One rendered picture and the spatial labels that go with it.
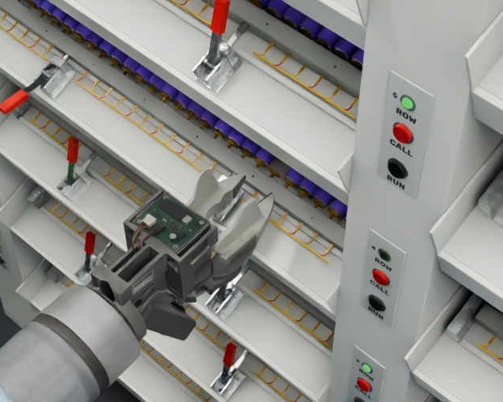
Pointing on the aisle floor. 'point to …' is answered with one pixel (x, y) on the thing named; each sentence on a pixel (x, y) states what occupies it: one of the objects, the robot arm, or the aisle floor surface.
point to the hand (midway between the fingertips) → (250, 198)
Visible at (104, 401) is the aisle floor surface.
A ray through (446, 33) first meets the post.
